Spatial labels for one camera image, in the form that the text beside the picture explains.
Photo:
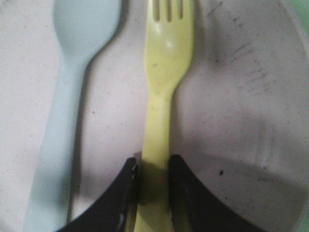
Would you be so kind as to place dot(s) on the light blue plastic spoon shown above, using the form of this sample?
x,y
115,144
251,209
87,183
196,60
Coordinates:
x,y
83,28

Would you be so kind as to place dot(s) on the green rectangular tray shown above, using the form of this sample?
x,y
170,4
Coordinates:
x,y
302,9

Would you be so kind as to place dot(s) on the yellow plastic fork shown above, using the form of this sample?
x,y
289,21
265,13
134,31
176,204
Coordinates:
x,y
169,42

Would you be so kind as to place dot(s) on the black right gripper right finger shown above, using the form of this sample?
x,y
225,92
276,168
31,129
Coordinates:
x,y
195,209

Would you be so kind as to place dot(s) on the white round plate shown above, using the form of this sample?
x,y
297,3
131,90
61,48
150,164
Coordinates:
x,y
240,116

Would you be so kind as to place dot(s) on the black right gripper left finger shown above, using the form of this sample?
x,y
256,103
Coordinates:
x,y
115,210

